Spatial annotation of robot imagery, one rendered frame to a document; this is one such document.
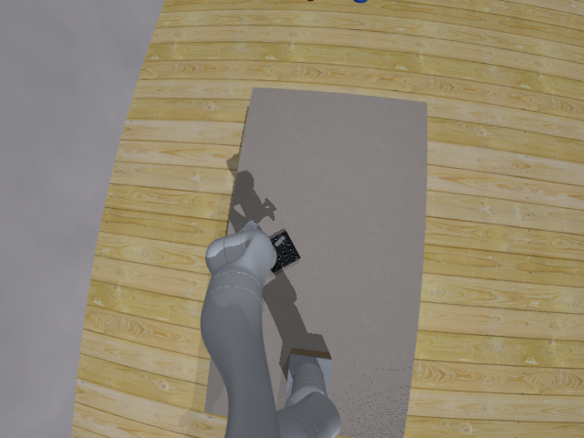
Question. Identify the black knob box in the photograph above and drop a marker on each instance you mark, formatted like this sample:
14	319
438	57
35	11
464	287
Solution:
287	256

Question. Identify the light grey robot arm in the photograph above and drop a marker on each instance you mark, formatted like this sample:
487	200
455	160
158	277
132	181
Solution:
232	332

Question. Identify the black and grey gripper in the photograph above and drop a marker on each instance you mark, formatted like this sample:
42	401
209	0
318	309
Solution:
280	244

